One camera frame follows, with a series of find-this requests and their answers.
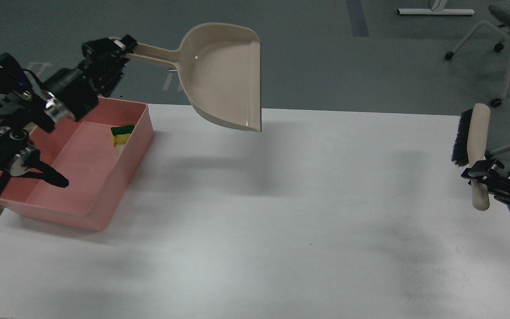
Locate beige hand brush black bristles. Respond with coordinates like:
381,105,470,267
451,103,491,211

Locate pink plastic bin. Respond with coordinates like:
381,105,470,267
0,98,153,231

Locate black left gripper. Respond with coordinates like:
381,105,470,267
42,35,138,123

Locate white desk leg base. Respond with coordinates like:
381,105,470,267
397,8,475,16

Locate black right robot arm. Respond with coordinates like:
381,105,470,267
461,158,510,211

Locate beige foam strip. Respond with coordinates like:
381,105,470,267
114,143,126,156

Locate yellow green sponge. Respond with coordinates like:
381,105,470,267
111,124,135,147

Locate beige plastic dustpan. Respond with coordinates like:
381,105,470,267
125,23,262,132

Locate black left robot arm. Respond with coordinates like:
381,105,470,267
0,35,137,196

